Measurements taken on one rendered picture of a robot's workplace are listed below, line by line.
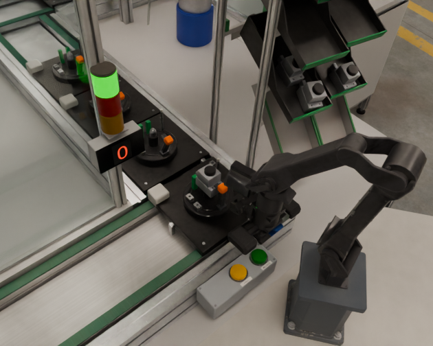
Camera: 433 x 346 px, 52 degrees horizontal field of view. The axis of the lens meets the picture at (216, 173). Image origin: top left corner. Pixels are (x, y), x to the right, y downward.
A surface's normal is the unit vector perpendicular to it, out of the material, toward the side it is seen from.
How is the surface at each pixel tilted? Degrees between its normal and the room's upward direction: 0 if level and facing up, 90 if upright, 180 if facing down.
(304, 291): 0
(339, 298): 0
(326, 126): 45
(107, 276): 0
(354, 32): 25
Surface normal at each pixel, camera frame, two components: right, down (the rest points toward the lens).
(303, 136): 0.40, 0.00
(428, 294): 0.05, -0.67
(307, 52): 0.26, -0.33
